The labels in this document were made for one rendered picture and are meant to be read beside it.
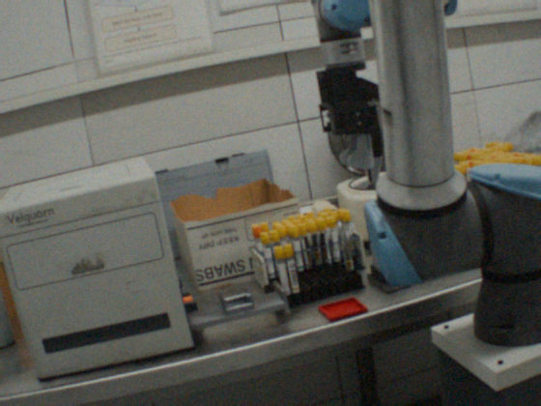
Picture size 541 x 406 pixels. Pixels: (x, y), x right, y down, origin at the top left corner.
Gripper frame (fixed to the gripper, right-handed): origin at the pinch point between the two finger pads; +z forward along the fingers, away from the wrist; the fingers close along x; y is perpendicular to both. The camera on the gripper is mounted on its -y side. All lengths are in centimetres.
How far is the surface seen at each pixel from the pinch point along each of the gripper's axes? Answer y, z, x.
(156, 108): 31, -16, -57
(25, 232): 60, -5, 7
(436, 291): -4.8, 20.6, 9.9
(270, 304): 23.5, 16.6, 5.3
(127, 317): 47.5, 12.4, 7.0
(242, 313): 28.7, 16.6, 5.8
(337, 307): 12.1, 20.4, 4.9
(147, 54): 31, -29, -56
